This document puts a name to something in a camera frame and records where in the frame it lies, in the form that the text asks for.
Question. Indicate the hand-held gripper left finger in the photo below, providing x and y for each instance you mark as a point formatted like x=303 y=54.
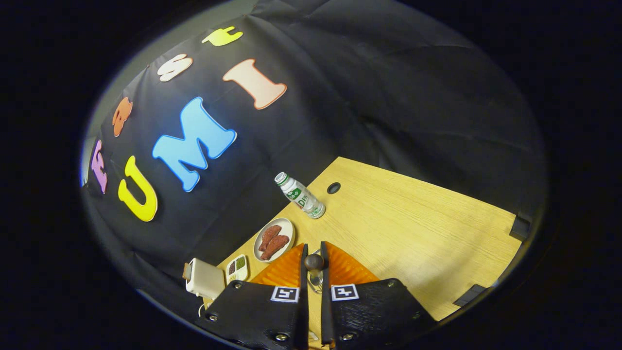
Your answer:
x=303 y=316

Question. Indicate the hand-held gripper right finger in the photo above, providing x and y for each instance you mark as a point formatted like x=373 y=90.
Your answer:
x=325 y=316

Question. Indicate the white divided dish with beans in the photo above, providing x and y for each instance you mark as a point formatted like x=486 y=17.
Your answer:
x=238 y=269

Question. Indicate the beige plate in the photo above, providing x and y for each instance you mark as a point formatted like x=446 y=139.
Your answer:
x=287 y=228

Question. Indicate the brown meat piece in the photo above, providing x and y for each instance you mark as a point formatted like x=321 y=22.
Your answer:
x=281 y=247
x=269 y=237

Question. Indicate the white toaster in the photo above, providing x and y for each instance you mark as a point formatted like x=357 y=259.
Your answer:
x=206 y=279

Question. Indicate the white drink bottle green label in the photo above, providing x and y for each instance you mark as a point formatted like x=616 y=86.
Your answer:
x=302 y=197

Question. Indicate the toast slice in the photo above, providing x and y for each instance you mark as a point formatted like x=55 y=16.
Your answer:
x=187 y=271

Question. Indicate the black backdrop cloth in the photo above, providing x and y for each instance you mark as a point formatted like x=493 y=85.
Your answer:
x=388 y=97

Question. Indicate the black table edge bracket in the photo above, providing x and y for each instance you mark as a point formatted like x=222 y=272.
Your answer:
x=521 y=227
x=470 y=295

